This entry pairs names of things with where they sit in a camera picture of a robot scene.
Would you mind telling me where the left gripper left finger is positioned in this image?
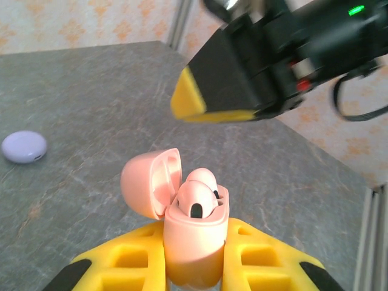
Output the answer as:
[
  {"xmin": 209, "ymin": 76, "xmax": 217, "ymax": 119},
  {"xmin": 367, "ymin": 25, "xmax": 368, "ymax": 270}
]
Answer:
[{"xmin": 42, "ymin": 218, "xmax": 168, "ymax": 291}]

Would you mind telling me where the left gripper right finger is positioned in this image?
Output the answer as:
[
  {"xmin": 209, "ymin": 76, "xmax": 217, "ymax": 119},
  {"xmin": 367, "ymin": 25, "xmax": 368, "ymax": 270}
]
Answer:
[{"xmin": 220, "ymin": 216, "xmax": 345, "ymax": 291}]

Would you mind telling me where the pink wireless earbud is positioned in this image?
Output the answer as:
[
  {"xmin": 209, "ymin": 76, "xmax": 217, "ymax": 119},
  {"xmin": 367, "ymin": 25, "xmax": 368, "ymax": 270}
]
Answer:
[
  {"xmin": 176, "ymin": 179, "xmax": 219, "ymax": 219},
  {"xmin": 185, "ymin": 168, "xmax": 219, "ymax": 199}
]

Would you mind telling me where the pink earbud charging case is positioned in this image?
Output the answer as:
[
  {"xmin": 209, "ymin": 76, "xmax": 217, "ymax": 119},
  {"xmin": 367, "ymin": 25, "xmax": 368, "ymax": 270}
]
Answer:
[{"xmin": 120, "ymin": 147, "xmax": 229, "ymax": 289}]

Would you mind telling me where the purple earbud charging case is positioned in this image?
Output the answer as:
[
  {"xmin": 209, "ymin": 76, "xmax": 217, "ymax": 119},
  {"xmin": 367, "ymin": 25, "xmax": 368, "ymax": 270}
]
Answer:
[{"xmin": 1, "ymin": 130, "xmax": 49, "ymax": 165}]

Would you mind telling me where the aluminium mounting beam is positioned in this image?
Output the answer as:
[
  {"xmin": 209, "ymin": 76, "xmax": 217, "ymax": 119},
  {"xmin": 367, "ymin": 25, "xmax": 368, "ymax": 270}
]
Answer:
[{"xmin": 357, "ymin": 184, "xmax": 388, "ymax": 291}]

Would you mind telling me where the aluminium frame post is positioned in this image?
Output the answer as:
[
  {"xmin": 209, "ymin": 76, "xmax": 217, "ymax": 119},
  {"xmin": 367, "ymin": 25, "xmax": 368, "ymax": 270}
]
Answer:
[{"xmin": 166, "ymin": 0, "xmax": 196, "ymax": 54}]

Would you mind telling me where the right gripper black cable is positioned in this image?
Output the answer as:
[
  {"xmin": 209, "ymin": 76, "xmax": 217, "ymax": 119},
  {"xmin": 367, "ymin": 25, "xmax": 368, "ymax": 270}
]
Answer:
[{"xmin": 332, "ymin": 59, "xmax": 388, "ymax": 122}]

